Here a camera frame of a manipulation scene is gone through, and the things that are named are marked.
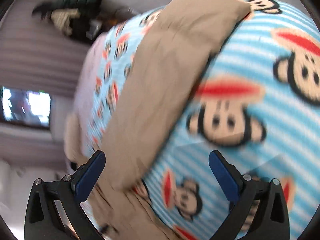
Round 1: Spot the tan puffer jacket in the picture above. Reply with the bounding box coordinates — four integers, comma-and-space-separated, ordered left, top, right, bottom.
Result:
64, 0, 251, 239

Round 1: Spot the window with dark frame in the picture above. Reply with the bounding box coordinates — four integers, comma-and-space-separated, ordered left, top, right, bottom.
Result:
1, 86, 52, 131

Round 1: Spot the dark clutter pile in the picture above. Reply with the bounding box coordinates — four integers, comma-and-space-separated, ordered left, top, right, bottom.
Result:
31, 0, 139, 44

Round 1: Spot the blue striped monkey blanket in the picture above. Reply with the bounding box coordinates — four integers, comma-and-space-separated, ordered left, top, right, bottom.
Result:
91, 0, 320, 240

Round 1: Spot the grey curtain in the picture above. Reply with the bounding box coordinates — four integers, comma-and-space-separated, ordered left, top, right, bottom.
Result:
1, 23, 89, 98

